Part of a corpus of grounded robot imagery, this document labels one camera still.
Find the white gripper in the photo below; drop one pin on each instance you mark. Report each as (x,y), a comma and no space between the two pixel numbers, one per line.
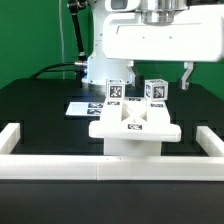
(195,35)

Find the tagged white cube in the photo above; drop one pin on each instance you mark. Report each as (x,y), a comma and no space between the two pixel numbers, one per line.
(156,89)
(115,89)

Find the white chair back frame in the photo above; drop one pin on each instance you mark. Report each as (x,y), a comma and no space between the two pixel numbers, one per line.
(135,119)

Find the white chair seat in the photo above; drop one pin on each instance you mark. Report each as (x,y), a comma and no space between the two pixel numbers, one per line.
(123,147)

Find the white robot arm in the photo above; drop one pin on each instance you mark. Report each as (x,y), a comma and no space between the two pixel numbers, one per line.
(154,12)

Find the white tag sheet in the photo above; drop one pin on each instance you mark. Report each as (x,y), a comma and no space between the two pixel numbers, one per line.
(84,109)

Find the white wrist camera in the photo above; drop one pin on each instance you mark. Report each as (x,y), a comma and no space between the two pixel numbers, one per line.
(121,5)

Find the white right fence rail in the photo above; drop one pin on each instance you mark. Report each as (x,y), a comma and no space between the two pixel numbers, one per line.
(209,142)

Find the white fence rail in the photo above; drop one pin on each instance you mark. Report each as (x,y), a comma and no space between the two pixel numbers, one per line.
(58,167)
(9,137)
(209,142)

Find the black camera stand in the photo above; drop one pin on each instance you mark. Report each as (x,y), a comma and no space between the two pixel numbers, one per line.
(74,7)

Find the white left fence rail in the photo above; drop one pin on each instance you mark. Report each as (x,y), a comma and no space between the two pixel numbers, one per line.
(9,137)

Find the white front fence rail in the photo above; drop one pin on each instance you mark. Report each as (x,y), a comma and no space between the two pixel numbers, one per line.
(58,167)

